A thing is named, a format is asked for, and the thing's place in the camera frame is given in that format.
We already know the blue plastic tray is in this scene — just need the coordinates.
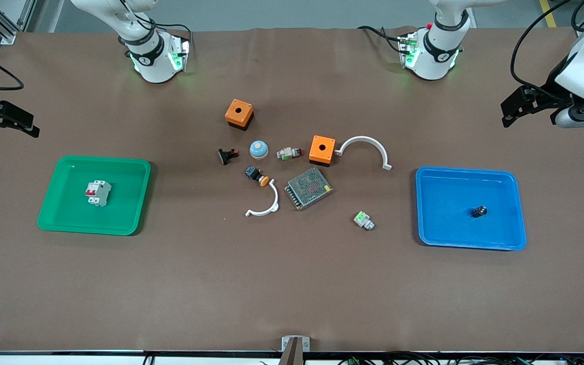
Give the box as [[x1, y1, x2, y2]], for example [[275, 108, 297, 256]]
[[415, 166, 527, 251]]

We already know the black orange push button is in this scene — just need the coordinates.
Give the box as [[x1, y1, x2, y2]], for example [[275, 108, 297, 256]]
[[244, 166, 271, 188]]

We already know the blue dome button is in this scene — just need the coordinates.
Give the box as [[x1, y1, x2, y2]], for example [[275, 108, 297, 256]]
[[249, 140, 270, 161]]

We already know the orange button box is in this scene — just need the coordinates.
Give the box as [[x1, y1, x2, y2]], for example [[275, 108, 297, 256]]
[[225, 99, 255, 132], [309, 135, 337, 167]]

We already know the metal mesh power supply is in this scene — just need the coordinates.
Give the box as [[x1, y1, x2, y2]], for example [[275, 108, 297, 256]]
[[284, 167, 334, 212]]

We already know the large white arc clamp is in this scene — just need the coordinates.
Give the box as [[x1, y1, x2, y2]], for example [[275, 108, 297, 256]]
[[335, 136, 393, 171]]

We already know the green grey connector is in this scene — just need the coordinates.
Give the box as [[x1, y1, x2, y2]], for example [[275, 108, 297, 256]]
[[353, 211, 376, 232]]

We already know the brown camera post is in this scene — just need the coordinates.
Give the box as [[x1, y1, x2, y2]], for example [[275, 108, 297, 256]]
[[278, 338, 306, 365]]

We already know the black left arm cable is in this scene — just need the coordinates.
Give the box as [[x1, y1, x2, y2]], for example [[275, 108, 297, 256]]
[[510, 0, 576, 91]]

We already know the black base cable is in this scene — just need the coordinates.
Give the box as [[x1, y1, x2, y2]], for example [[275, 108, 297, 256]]
[[120, 0, 194, 47], [357, 25, 410, 54]]

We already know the black left base cable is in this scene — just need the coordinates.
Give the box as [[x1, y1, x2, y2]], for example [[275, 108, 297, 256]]
[[357, 25, 410, 54]]

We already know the green plastic tray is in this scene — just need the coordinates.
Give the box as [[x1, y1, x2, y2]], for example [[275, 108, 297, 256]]
[[37, 155, 152, 237]]

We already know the metal table edge bracket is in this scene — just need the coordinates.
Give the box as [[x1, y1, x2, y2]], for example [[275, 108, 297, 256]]
[[281, 336, 311, 353]]

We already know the black right base cable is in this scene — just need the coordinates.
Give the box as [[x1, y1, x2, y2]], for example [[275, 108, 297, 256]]
[[120, 0, 194, 47]]

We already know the white red circuit breaker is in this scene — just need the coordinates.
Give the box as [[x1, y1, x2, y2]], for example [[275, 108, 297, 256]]
[[85, 180, 113, 207]]

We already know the brown table mat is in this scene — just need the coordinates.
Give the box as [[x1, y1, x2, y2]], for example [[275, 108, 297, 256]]
[[0, 26, 584, 354]]

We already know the small white arc clamp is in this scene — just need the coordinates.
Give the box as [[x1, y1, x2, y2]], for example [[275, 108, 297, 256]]
[[245, 181, 280, 218]]

